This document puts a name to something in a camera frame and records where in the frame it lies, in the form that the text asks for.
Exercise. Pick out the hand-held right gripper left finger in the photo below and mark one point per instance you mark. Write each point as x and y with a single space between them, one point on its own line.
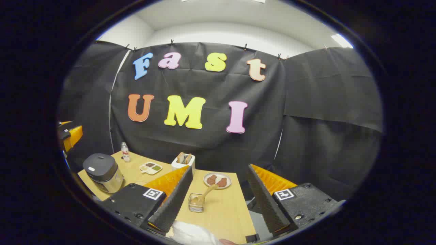
173 204

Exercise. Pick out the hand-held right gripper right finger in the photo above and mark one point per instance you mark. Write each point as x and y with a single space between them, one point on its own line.
265 204

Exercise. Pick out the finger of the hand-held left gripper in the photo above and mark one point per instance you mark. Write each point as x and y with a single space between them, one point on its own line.
75 135

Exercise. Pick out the wooden spoon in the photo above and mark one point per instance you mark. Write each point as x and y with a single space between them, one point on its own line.
204 194

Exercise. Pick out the dark grey rice cooker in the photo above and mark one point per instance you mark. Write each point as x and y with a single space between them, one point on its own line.
102 172

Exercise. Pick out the white tissue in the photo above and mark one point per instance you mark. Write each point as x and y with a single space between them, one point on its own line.
190 233

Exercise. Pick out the white toaster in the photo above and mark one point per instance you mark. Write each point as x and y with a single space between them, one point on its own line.
178 166

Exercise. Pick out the white divided grain dish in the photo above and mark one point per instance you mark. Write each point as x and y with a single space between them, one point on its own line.
150 168

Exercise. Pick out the brown meat piece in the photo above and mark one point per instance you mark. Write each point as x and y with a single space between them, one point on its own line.
211 179
222 182

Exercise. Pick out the toast slice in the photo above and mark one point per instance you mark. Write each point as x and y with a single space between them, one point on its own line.
180 157
188 158

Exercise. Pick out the round plate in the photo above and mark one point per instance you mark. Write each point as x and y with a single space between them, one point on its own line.
218 186

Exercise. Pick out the small clear water bottle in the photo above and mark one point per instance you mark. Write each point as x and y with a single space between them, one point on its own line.
125 153

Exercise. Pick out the black backdrop cloth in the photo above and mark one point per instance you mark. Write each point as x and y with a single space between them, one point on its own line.
306 102

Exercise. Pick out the ceiling light panel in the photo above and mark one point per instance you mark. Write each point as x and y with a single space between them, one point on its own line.
341 41

